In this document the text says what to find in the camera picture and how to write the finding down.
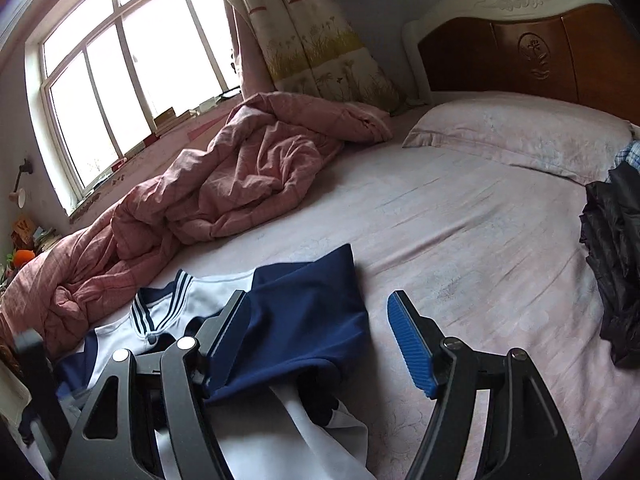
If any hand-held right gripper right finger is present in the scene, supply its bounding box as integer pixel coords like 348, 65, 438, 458
386, 290, 583, 480

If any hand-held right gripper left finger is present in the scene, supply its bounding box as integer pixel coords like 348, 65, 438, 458
59, 289, 251, 480

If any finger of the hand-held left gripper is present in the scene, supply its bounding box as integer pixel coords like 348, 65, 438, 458
14, 329, 69, 461

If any white and navy jacket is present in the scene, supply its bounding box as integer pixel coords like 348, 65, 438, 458
20, 244, 373, 480

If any bed with pink sheet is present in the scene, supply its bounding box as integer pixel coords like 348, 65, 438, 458
0, 91, 640, 480

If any pink quilt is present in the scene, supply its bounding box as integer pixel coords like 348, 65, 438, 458
0, 91, 396, 356

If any black folded garment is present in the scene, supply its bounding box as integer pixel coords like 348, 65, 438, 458
579, 160, 640, 369

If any pink pillow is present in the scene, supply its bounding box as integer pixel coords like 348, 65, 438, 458
402, 91, 634, 186

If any white framed window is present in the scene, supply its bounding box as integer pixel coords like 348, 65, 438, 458
25, 0, 246, 217

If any blue plaid folded garment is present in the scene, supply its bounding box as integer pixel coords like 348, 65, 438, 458
607, 140, 640, 183

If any floral cream curtain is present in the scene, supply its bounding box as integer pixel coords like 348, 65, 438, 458
207, 0, 407, 114

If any wooden bed headboard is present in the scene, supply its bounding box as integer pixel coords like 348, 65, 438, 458
402, 0, 640, 126

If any wall lamp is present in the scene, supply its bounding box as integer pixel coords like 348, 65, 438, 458
7, 159, 34, 207

